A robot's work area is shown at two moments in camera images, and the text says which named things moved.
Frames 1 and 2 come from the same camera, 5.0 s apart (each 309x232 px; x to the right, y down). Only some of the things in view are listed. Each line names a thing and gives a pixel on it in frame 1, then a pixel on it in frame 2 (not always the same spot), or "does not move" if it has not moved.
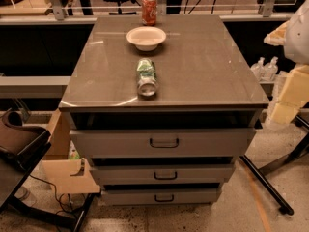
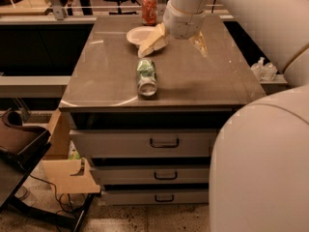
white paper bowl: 146,38 does not move
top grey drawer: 160,143 does not move
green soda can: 147,79 does not move
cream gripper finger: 278,36 -> 185,25
